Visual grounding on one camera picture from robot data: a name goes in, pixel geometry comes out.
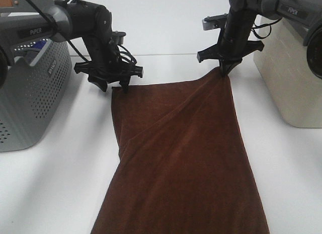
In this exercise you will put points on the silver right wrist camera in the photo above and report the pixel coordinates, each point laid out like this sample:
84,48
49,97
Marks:
214,22

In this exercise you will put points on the beige plastic storage bin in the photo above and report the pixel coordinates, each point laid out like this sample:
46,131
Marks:
295,90

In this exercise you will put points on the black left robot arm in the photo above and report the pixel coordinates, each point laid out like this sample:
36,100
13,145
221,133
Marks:
61,21

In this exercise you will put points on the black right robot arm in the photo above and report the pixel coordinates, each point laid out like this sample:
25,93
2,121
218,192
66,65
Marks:
307,13

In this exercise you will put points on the brown towel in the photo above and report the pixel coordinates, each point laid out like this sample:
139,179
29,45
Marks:
183,165

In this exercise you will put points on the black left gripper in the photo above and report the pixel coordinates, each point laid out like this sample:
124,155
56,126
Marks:
110,62

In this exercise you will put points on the grey perforated plastic basket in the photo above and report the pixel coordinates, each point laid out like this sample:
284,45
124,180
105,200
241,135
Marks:
35,69

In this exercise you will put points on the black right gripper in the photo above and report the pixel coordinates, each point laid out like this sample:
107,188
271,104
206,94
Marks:
233,43

